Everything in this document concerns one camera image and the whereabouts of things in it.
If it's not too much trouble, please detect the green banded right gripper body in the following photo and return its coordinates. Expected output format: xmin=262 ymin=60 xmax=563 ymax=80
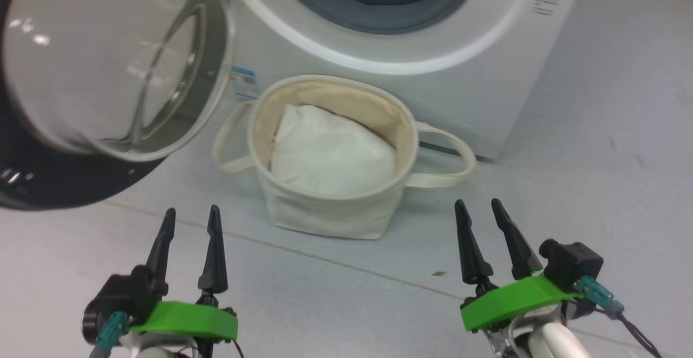
xmin=460 ymin=274 xmax=583 ymax=358

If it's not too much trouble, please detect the grey rubber door gasket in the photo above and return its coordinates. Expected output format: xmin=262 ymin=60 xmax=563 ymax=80
xmin=271 ymin=0 xmax=485 ymax=35

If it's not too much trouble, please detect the small printed text label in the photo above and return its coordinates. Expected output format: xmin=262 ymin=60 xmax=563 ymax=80
xmin=533 ymin=0 xmax=564 ymax=17

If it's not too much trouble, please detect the cyan right camera connector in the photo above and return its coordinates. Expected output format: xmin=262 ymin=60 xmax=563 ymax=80
xmin=575 ymin=276 xmax=625 ymax=318

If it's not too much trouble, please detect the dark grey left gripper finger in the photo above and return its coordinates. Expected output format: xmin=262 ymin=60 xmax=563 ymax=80
xmin=145 ymin=208 xmax=176 ymax=296
xmin=198 ymin=205 xmax=228 ymax=294

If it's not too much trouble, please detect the round black glass washer door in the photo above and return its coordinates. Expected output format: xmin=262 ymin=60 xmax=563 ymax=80
xmin=0 ymin=0 xmax=237 ymax=211

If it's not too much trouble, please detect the white front-load washing machine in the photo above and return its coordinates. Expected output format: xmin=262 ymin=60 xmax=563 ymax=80
xmin=225 ymin=0 xmax=591 ymax=161

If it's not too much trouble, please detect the thin black right gripper cable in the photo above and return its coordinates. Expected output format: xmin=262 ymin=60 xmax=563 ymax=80
xmin=563 ymin=298 xmax=664 ymax=358

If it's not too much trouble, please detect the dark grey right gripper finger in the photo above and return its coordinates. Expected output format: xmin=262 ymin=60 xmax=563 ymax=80
xmin=491 ymin=198 xmax=543 ymax=280
xmin=455 ymin=199 xmax=494 ymax=285

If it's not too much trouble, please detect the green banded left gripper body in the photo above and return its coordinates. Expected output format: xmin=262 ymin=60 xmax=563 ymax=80
xmin=120 ymin=293 xmax=239 ymax=358

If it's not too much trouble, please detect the white pillow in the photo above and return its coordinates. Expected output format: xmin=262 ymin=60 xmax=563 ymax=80
xmin=270 ymin=103 xmax=397 ymax=197

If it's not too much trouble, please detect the cream canvas laundry basket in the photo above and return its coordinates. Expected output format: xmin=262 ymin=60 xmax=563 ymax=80
xmin=212 ymin=75 xmax=478 ymax=240

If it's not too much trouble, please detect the cyan camera connector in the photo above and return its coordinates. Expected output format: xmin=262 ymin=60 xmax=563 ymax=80
xmin=95 ymin=311 xmax=131 ymax=348
xmin=575 ymin=276 xmax=625 ymax=318

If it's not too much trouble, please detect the blue energy label sticker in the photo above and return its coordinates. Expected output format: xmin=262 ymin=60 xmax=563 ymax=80
xmin=232 ymin=66 xmax=260 ymax=102

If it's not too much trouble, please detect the cyan left camera connector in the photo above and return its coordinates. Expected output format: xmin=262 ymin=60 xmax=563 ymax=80
xmin=95 ymin=311 xmax=131 ymax=348

